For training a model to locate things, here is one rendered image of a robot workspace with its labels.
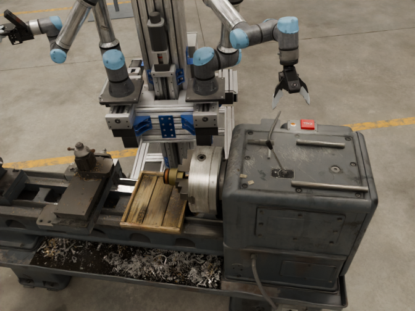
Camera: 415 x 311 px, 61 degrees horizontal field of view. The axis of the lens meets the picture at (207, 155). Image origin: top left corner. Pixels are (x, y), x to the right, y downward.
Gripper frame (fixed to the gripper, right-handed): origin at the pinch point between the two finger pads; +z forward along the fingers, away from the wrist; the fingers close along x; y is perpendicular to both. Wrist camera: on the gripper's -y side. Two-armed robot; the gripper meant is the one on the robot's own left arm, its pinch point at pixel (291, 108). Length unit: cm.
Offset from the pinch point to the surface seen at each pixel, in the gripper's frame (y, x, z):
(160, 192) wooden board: 14, 67, 45
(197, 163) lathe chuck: -6.8, 41.8, 16.7
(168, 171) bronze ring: 2, 57, 25
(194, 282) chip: -14, 54, 85
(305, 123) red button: 10.5, -8.3, 13.5
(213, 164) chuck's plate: -8.0, 34.9, 17.6
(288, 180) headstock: -21.4, 6.1, 20.7
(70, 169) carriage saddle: 30, 117, 34
